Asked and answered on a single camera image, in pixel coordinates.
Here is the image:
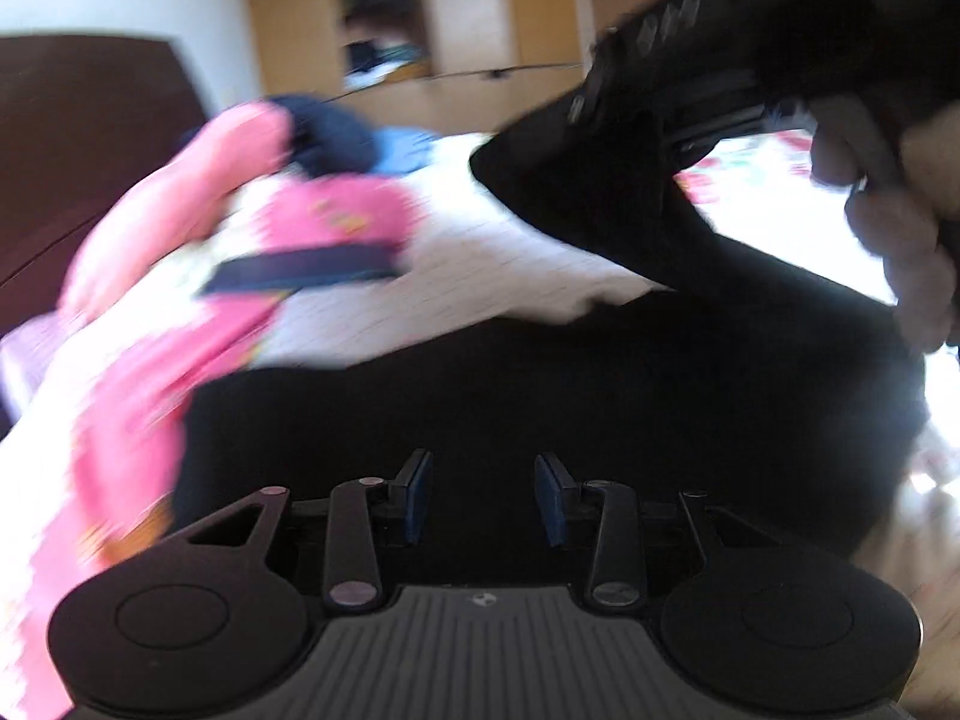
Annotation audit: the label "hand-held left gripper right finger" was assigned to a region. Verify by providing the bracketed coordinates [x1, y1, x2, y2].
[533, 452, 790, 610]

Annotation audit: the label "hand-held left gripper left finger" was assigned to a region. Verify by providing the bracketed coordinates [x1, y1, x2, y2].
[184, 448, 434, 613]

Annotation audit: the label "white printed bed sheet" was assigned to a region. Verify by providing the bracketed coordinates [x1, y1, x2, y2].
[0, 131, 960, 720]

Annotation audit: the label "black pants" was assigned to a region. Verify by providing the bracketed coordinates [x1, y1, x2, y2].
[171, 106, 935, 595]

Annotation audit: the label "wooden wardrobe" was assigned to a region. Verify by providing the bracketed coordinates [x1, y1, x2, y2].
[240, 0, 722, 103]

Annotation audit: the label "person's right hand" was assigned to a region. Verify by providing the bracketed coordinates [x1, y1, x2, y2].
[808, 99, 960, 355]

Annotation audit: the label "pile of clothes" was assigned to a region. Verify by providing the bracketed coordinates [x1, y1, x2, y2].
[341, 36, 434, 92]

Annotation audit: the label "black cable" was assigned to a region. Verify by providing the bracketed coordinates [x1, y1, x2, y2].
[328, 60, 587, 103]

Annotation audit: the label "navy cloth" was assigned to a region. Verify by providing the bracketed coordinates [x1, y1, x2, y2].
[268, 94, 377, 179]

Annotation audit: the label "dark brown headboard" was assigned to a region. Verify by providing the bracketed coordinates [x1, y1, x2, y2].
[0, 33, 216, 437]

